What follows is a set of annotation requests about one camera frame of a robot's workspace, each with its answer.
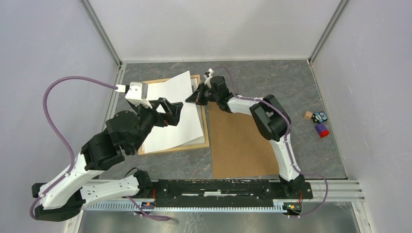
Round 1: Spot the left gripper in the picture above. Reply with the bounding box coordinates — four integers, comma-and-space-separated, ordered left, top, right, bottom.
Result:
131, 97, 185, 153

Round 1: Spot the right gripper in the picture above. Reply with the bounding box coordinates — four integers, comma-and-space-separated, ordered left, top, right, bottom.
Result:
185, 83, 219, 106

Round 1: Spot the wooden picture frame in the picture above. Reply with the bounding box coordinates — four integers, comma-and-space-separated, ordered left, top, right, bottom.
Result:
137, 74, 210, 156

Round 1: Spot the sunflower photo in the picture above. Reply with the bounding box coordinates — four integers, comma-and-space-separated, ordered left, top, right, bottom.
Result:
142, 71, 204, 153

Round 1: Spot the brown backing board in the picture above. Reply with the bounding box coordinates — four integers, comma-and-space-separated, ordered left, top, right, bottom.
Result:
207, 102, 279, 179

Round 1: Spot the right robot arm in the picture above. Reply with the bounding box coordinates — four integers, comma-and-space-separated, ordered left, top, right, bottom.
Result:
185, 76, 305, 198

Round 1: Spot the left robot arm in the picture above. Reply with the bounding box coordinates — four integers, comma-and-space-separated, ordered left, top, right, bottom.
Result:
30, 98, 184, 222

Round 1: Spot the small wooden cube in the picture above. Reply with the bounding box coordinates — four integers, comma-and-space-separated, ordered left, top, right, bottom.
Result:
303, 111, 313, 120

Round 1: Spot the black blue toy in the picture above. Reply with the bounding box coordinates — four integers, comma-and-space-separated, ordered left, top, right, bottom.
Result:
311, 111, 328, 124

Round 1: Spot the red purple block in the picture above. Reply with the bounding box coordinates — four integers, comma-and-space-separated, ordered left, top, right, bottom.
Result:
314, 123, 330, 138

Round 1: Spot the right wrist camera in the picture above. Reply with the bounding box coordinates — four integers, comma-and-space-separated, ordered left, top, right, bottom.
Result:
204, 68, 214, 88

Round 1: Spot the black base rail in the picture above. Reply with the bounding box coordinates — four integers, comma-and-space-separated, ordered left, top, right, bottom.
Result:
133, 179, 313, 207

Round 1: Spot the white slotted cable duct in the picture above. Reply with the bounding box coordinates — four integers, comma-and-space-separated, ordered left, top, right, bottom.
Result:
86, 200, 302, 214

